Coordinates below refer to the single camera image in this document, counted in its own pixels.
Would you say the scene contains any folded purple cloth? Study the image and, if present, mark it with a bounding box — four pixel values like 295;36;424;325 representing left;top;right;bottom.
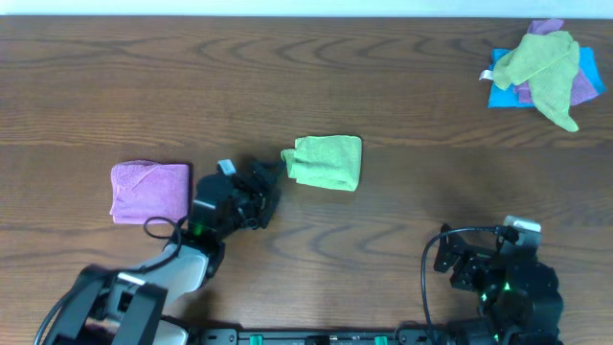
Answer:
109;160;191;224

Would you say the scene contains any green microfiber cloth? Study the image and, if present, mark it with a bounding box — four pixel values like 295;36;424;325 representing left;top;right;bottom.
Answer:
281;135;362;192

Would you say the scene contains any blue cloth in pile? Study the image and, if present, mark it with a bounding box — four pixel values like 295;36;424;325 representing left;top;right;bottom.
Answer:
488;47;606;108

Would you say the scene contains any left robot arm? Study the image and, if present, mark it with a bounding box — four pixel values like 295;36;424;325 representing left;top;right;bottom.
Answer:
34;159;286;344

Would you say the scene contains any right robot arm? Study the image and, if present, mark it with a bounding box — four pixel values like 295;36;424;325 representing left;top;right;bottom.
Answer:
420;216;563;344

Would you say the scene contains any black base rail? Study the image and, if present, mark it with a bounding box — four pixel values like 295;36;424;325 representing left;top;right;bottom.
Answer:
187;328;563;345

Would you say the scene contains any green cloth on pile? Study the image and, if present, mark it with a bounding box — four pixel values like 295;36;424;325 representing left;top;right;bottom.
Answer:
492;31;579;132

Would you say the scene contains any purple cloth in pile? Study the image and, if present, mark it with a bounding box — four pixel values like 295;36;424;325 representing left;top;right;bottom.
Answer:
527;18;605;106

